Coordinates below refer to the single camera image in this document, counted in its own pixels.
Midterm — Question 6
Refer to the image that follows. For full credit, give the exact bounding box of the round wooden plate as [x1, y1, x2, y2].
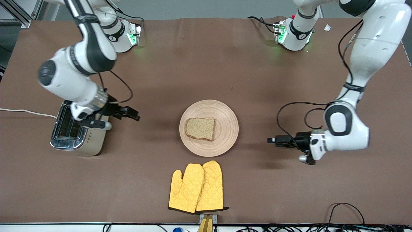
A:
[179, 99, 239, 158]

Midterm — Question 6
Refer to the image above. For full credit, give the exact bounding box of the slice of bread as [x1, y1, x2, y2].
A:
[185, 117, 216, 141]

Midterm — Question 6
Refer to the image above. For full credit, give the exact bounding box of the cream and chrome toaster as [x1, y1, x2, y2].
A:
[50, 100, 109, 157]

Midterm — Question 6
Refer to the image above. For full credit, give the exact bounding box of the brown table cover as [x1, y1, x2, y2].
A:
[0, 17, 412, 225]

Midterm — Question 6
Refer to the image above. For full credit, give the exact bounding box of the yellow quilted oven mitt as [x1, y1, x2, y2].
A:
[169, 163, 205, 214]
[196, 160, 229, 212]

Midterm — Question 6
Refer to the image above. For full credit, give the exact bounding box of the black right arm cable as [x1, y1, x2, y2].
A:
[97, 0, 144, 103]

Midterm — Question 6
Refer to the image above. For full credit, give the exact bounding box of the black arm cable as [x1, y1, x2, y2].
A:
[97, 0, 144, 103]
[276, 19, 365, 152]

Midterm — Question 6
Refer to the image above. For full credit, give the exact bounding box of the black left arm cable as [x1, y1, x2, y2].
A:
[276, 19, 365, 152]

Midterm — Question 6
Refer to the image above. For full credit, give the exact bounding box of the black looped cable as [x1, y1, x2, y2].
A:
[327, 202, 366, 226]

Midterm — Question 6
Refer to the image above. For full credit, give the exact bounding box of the white toaster power cord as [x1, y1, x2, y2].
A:
[0, 108, 58, 119]

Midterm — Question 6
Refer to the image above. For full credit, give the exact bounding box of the black cable bundle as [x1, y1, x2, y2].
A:
[235, 223, 412, 232]

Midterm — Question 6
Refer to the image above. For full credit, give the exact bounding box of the black base cable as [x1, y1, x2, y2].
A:
[247, 15, 279, 35]

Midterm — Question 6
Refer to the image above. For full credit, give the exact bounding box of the aluminium frame profile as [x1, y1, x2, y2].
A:
[0, 0, 44, 29]

